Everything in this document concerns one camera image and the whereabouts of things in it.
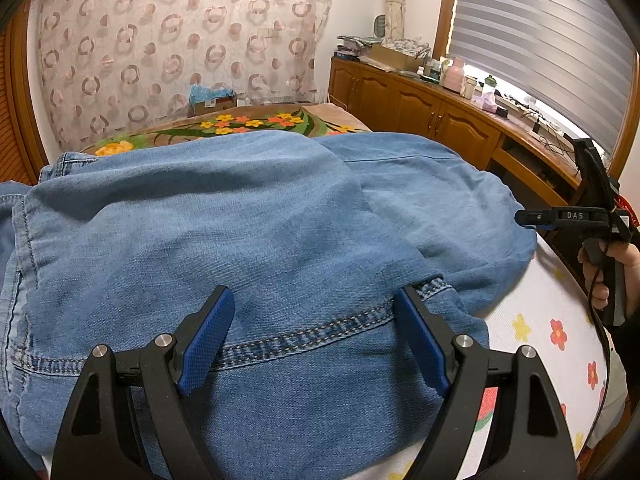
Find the floral print cloth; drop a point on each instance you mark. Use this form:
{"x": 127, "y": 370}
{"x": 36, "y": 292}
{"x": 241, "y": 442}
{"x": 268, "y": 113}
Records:
{"x": 407, "y": 46}

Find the wooden window frame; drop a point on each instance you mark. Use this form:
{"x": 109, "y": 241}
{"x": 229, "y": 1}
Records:
{"x": 445, "y": 10}

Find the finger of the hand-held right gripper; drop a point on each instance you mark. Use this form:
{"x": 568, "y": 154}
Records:
{"x": 550, "y": 217}
{"x": 595, "y": 180}

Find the circle print sheer curtain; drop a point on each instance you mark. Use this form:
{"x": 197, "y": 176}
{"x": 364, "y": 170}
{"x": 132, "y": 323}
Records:
{"x": 175, "y": 40}

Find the grey striped roller blind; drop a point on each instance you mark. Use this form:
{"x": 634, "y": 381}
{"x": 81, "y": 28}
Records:
{"x": 540, "y": 35}

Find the stack of books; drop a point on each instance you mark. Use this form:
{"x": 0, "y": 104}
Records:
{"x": 354, "y": 47}

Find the person's right hand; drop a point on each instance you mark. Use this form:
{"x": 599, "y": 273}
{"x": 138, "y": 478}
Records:
{"x": 592, "y": 280}

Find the pink bottle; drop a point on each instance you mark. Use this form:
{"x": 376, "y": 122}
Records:
{"x": 453, "y": 75}

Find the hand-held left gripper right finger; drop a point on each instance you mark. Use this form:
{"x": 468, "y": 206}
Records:
{"x": 420, "y": 340}

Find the pink tissue packet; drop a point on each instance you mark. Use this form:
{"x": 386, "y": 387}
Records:
{"x": 485, "y": 103}

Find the wooden louvered wardrobe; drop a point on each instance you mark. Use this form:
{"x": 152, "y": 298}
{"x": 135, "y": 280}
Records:
{"x": 17, "y": 110}

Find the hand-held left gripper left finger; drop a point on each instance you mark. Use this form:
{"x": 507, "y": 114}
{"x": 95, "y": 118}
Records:
{"x": 207, "y": 340}

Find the green lid bottle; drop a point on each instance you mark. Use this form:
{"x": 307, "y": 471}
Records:
{"x": 489, "y": 87}

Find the blue denim pants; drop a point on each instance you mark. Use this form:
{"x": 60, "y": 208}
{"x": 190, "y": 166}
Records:
{"x": 200, "y": 240}

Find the flat cardboard tray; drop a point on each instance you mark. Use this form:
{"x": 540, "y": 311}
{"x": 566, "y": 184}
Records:
{"x": 392, "y": 57}

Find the long wooden cabinet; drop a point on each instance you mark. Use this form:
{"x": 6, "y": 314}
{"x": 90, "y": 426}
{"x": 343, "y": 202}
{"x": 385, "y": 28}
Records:
{"x": 425, "y": 105}

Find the floral blanket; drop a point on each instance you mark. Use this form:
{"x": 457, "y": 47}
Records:
{"x": 235, "y": 122}

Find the small cardboard box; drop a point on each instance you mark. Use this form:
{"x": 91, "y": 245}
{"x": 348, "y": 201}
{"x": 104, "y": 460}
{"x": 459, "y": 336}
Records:
{"x": 215, "y": 106}

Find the small round fan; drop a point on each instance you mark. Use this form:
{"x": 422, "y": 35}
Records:
{"x": 380, "y": 25}

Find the blue plastic bag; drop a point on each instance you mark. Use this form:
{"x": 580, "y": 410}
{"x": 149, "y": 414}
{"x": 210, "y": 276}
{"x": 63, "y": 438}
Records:
{"x": 207, "y": 91}

